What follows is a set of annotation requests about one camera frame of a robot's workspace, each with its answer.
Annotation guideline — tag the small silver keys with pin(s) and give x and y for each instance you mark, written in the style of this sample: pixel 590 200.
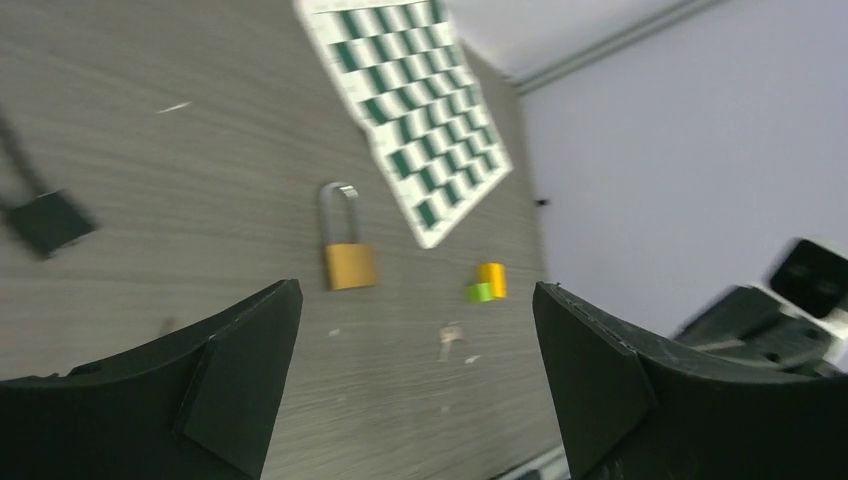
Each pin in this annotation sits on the small silver keys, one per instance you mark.
pixel 448 335

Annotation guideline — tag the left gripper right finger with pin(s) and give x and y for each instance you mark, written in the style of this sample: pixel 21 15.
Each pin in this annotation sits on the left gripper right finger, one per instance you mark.
pixel 631 404

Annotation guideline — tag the brass padlock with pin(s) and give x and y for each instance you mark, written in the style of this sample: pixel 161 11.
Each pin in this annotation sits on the brass padlock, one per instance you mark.
pixel 349 264

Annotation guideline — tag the green white chessboard mat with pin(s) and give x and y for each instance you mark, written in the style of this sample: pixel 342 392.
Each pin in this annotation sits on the green white chessboard mat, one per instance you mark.
pixel 400 70

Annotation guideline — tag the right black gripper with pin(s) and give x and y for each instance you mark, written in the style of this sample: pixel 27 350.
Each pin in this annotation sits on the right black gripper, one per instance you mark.
pixel 747 326

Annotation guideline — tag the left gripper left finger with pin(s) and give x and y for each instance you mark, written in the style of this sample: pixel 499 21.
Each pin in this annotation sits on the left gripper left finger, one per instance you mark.
pixel 198 403

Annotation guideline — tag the green block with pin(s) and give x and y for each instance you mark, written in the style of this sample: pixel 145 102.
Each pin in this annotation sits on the green block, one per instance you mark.
pixel 480 293

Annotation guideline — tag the yellow block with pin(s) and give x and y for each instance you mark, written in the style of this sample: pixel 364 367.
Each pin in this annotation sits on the yellow block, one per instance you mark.
pixel 494 274

